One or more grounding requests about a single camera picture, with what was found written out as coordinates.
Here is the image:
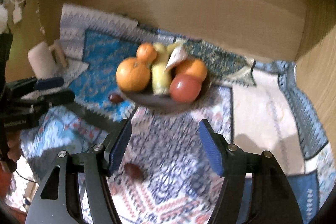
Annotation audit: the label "large orange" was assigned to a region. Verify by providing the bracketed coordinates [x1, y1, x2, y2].
[116, 57, 151, 92]

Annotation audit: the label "small tangerine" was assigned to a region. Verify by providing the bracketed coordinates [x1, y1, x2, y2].
[175, 59, 208, 82]
[136, 43, 157, 63]

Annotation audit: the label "green sugarcane piece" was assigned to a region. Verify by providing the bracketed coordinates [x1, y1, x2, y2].
[151, 43, 180, 95]

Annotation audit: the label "yellow-green sugarcane piece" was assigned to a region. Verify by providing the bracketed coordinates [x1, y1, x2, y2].
[153, 43, 168, 55]

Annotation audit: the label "red tomato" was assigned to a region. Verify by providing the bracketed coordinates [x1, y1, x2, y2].
[170, 74, 202, 103]

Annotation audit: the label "person's left hand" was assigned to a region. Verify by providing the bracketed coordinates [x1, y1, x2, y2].
[1, 130, 22, 162]

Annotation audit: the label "white cylinder roll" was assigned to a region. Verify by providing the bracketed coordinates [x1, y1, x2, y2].
[28, 42, 59, 79]

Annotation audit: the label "white fluffy item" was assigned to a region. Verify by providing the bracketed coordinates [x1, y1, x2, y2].
[0, 4, 10, 34]

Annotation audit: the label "patterned blue cloth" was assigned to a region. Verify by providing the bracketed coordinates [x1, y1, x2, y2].
[19, 3, 336, 224]

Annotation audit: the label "dark round plate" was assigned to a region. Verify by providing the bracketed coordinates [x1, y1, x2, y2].
[121, 75, 212, 113]

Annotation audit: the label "wooden brush handle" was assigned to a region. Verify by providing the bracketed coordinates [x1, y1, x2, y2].
[49, 43, 68, 69]

